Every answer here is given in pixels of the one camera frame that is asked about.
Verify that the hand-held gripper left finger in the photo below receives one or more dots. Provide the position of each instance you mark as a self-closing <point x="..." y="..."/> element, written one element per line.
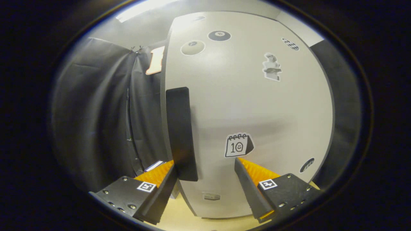
<point x="162" y="192"/>

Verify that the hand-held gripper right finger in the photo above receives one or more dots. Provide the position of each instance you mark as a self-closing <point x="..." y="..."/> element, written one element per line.
<point x="249" y="192"/>

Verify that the blue white book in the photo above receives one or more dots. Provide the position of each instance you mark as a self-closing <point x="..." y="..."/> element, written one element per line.
<point x="154" y="166"/>

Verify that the grey cabinet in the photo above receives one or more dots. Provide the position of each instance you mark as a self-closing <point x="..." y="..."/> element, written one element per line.
<point x="162" y="106"/>

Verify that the black backdrop cloth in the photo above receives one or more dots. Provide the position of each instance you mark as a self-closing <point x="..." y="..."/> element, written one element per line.
<point x="96" y="112"/>

